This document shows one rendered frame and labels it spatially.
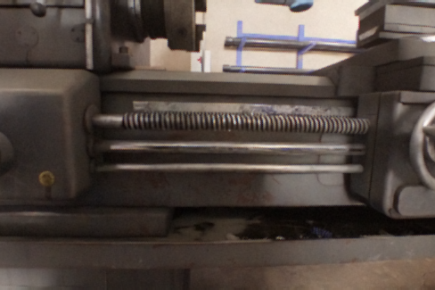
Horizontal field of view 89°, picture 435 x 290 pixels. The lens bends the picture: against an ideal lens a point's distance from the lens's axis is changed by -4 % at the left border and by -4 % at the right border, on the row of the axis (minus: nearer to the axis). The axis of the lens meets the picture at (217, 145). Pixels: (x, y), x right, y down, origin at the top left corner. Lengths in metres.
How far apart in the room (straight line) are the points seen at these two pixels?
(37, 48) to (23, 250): 0.47
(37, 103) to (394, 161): 0.76
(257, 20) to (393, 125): 3.75
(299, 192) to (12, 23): 0.87
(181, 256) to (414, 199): 0.54
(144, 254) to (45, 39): 0.56
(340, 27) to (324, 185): 4.14
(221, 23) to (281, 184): 3.62
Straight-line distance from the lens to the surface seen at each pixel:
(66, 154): 0.55
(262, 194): 0.70
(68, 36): 0.71
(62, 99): 0.55
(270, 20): 4.31
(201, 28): 0.92
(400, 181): 0.67
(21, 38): 0.76
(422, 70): 0.67
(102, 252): 0.59
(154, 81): 0.64
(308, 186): 0.74
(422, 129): 0.57
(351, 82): 0.73
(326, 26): 4.63
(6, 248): 0.69
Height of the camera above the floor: 0.73
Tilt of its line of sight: 7 degrees down
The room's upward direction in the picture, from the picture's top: 1 degrees clockwise
